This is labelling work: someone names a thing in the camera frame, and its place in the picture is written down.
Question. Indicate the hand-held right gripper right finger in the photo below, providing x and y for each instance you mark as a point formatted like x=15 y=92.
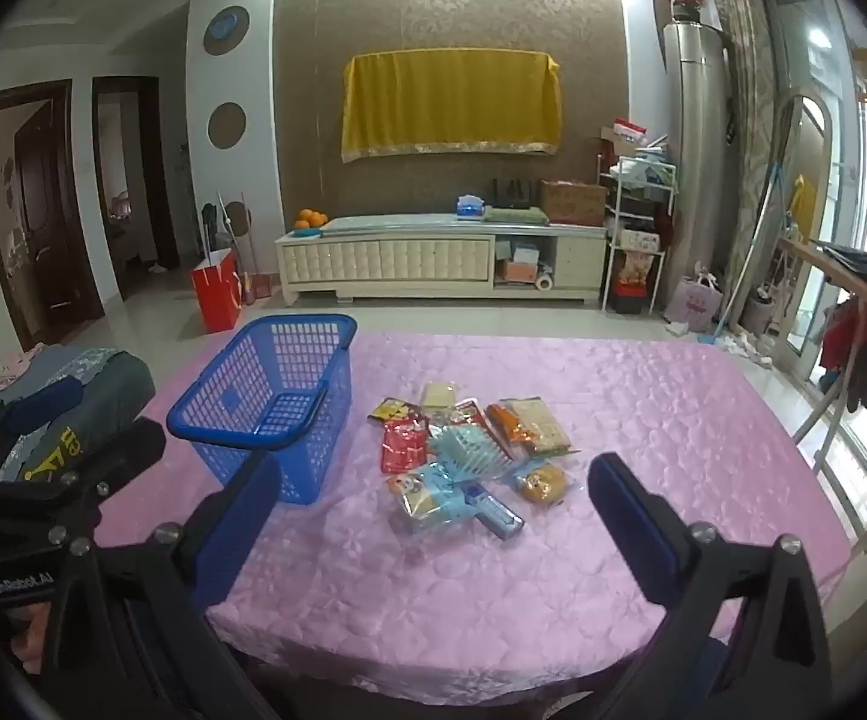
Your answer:
x=636 y=532

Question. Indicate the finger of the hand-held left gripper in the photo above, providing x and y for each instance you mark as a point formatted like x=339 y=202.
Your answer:
x=122 y=446
x=47 y=399

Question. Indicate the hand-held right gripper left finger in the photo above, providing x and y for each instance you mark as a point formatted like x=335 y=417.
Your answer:
x=242 y=532

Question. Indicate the blue plastic basket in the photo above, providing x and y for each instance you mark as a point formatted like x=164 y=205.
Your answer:
x=216 y=424

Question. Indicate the round bread packet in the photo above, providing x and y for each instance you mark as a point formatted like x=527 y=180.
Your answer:
x=542 y=484

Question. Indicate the blue mint box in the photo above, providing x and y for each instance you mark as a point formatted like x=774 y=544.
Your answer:
x=497 y=516

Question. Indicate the clear cracker bag green seals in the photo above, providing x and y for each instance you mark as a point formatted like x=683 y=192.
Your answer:
x=546 y=424

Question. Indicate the orange snack packet blue print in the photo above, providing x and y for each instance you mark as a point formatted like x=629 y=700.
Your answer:
x=504 y=424

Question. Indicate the blue cartoon snack packet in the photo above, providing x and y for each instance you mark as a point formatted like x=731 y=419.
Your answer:
x=422 y=499

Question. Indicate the red white snack packet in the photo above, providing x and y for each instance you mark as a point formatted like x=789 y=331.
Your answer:
x=469 y=412

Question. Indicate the grey garment yellow print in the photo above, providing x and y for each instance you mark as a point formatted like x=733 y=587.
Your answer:
x=103 y=382

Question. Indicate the pink quilted blanket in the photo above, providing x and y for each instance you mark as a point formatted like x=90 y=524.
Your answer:
x=666 y=427

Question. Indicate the red paper bag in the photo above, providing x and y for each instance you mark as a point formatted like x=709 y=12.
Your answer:
x=216 y=292

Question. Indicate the dark wooden door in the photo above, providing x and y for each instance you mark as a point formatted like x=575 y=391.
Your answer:
x=39 y=210

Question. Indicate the purple yellow snack packet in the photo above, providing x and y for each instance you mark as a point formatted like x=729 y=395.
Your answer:
x=394 y=411

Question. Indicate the broom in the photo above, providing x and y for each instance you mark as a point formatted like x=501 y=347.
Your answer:
x=231 y=240

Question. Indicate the pink gift bag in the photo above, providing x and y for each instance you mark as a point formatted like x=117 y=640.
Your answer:
x=692 y=304

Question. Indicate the pale yellow wafer packet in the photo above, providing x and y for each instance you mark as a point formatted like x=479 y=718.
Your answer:
x=439 y=394

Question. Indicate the printed snack bag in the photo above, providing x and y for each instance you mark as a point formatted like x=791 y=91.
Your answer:
x=637 y=270

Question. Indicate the paper towel roll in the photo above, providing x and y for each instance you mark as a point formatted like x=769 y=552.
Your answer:
x=545 y=283

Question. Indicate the blue fruit plate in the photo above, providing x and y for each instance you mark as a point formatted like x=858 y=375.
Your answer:
x=306 y=232

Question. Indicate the orange box in cabinet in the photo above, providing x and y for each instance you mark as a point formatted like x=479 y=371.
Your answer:
x=517 y=270

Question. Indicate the red hanging garment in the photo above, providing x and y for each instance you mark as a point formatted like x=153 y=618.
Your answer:
x=849 y=337

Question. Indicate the pile of oranges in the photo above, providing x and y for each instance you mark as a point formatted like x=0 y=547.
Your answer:
x=312 y=217

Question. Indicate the white shelf rack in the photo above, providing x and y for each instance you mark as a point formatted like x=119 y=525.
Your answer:
x=639 y=232

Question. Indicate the cream TV cabinet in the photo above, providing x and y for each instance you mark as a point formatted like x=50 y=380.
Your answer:
x=388 y=259

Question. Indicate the wooden drying rack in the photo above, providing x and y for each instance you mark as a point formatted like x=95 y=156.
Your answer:
x=853 y=292

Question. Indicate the brown cardboard box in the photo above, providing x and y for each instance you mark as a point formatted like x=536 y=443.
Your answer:
x=574 y=202

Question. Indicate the green cushion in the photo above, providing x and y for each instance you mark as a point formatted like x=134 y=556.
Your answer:
x=516 y=216

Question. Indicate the blue tissue box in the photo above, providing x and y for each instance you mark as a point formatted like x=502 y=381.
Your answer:
x=471 y=208

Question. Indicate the arched floor mirror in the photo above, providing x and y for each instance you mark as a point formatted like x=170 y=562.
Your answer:
x=801 y=202

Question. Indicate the silver tower air conditioner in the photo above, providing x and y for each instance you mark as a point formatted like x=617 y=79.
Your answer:
x=696 y=150

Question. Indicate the yellow cloth cover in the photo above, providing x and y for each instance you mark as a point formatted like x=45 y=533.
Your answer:
x=448 y=101

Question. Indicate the patterned curtain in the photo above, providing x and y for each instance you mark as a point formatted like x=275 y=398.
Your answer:
x=741 y=52

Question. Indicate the dark door frame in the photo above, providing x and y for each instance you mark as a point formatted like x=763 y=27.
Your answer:
x=152 y=165

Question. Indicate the small round brown wall decoration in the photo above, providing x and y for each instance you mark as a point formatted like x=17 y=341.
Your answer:
x=242 y=210

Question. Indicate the round wall decoration blue centre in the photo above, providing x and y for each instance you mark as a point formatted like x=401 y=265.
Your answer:
x=225 y=30

